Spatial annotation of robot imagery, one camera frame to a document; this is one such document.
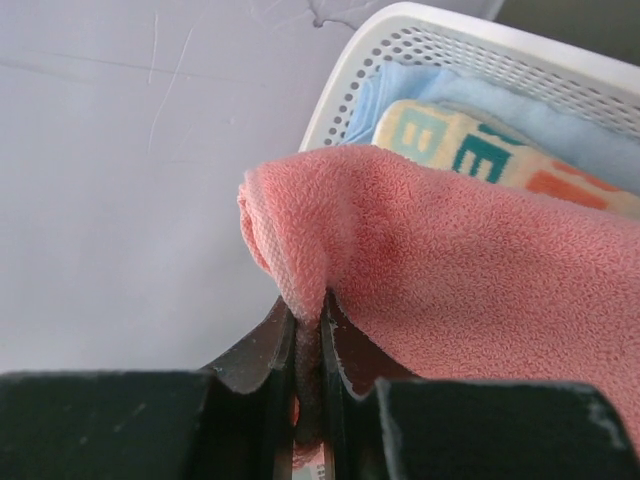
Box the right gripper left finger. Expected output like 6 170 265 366
1 300 295 479

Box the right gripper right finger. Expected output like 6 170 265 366
321 294 639 479

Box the pink bunny towel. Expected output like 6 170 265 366
238 145 639 467

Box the cream lettered folded towel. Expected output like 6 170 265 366
372 100 639 219

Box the light blue folded towel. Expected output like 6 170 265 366
344 62 639 194

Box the white perforated plastic basket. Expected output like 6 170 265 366
300 2 639 150

